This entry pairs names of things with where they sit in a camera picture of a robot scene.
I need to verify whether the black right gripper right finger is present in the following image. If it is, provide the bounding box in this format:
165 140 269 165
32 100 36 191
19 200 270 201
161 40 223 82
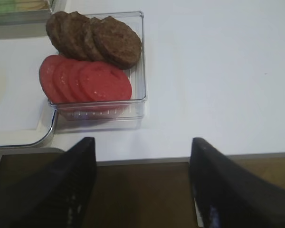
189 137 285 228

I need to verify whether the white metal tray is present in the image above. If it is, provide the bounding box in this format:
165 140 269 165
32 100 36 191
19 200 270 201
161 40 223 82
0 35 59 149

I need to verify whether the green lettuce pile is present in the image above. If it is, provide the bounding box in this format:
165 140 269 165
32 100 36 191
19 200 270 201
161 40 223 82
0 0 16 16

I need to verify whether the clear patty tomato container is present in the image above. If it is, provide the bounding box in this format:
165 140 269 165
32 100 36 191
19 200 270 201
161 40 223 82
47 12 147 120

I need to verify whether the yellow cheese slice stack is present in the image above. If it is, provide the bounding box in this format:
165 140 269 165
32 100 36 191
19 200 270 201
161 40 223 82
15 0 49 11

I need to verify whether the brown meat patty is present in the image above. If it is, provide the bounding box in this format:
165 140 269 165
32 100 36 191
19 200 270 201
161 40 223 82
93 16 142 69
57 11 91 61
46 11 69 57
83 17 105 61

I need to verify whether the white paper tray liner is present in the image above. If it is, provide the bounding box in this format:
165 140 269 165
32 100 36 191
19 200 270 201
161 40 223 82
0 37 55 132

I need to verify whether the red tomato slice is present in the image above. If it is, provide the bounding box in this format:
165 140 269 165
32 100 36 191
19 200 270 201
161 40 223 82
39 55 66 104
53 59 77 103
78 61 132 102
68 61 89 102

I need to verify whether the clear lettuce cheese container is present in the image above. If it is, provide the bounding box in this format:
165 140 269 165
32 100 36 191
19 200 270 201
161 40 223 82
0 0 67 25

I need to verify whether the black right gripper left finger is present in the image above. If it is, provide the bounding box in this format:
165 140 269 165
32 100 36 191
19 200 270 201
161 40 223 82
0 137 97 228

